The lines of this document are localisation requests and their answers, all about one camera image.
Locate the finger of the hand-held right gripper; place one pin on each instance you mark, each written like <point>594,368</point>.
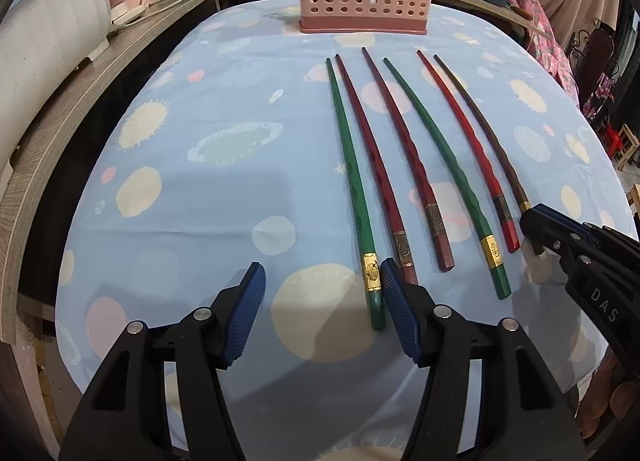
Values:
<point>575,227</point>
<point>547,236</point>

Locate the maroon chopstick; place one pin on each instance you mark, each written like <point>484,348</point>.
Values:
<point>433,217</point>
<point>401,247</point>

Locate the red chopstick black band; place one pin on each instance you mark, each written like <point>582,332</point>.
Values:
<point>501,208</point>

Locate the pink floral cloth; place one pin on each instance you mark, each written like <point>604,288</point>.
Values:
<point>547,46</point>

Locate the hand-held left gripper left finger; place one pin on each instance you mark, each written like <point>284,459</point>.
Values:
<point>245,311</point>

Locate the white dish drainer teal lid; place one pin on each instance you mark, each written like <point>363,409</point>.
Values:
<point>45,41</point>

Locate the light wooden counter board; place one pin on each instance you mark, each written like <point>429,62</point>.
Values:
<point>480,6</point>

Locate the blue planet print tablecloth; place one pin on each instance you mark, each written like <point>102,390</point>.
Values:
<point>225,166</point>

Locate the wood grain side counter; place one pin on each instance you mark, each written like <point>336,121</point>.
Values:
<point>75,91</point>

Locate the brown chopstick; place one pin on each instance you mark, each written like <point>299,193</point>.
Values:
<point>515,186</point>

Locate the small wooden stool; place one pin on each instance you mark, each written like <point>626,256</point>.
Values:
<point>630,146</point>

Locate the person's right hand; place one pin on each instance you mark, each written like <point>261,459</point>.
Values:
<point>610,391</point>

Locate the green chopstick gold band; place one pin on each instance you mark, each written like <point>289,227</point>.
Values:
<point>492,252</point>
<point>371,271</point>

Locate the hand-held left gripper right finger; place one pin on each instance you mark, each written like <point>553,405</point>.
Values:
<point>400,311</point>

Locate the dark metal chair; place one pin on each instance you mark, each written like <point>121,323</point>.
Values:
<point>597,66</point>

